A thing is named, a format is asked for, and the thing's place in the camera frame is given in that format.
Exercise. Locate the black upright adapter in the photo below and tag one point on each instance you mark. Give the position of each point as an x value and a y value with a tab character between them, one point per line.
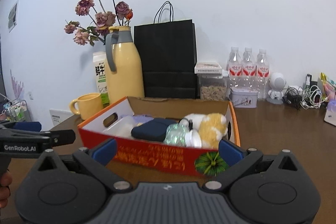
311	81

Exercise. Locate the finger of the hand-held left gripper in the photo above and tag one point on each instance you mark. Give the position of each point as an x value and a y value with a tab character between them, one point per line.
27	126
63	138

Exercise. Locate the clear water bottle red label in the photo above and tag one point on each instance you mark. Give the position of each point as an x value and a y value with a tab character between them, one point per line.
248	66
263	71
234	66

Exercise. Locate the purple tissue box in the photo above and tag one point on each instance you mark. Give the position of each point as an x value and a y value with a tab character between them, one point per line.
331	113

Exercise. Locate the pale printed tin box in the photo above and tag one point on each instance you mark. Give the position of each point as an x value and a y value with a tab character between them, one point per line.
243	98

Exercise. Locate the yellow white plush toy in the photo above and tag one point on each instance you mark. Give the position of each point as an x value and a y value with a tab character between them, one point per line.
212	124

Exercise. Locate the black paper bag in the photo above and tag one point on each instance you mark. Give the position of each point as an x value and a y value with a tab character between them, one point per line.
168	56

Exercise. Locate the small white wall switch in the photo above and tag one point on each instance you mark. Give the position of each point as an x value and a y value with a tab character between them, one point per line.
31	95

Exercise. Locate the red cardboard box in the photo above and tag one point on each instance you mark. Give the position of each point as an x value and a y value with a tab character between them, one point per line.
157	158

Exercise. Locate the yellow thermos jug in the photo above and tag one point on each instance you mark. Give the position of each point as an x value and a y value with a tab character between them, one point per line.
126	74

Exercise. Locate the dried pink rose bouquet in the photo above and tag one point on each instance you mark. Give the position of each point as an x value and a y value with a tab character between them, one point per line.
105	18

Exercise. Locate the person's left hand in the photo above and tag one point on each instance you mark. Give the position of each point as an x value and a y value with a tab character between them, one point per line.
5	187

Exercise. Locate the navy zip case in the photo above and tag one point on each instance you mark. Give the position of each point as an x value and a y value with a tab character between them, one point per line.
149	130

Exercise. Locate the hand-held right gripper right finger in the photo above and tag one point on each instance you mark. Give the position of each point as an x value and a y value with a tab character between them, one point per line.
231	153

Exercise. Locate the colourful snack packet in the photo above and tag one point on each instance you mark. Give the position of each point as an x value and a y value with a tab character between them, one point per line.
328	86

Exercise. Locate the wall picture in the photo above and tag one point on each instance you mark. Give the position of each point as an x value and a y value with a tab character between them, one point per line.
13	16

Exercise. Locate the purple plant wall decal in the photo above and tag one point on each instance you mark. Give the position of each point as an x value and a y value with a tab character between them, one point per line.
17	87

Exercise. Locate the clear seed container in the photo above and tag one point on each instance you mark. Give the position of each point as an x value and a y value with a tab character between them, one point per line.
212	90

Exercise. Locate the white wall panel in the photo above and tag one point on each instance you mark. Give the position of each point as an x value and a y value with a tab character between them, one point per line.
60	116

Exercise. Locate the iridescent cellophane ball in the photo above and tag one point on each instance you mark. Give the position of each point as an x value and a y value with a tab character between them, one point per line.
176	134

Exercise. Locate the white robot figure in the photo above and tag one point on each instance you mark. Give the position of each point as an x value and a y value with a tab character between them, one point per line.
277	82

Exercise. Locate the yellow ceramic mug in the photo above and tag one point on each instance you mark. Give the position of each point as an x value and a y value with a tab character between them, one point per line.
88	106

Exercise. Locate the flat white carton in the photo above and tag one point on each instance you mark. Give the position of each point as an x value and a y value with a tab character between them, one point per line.
208	67

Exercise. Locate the clear plastic bottle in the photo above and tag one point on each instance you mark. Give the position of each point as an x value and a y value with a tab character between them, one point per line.
123	127

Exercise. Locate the white green milk carton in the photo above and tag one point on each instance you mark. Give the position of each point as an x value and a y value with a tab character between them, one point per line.
101	77

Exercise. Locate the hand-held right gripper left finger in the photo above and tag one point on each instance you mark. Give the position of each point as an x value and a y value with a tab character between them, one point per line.
106	151

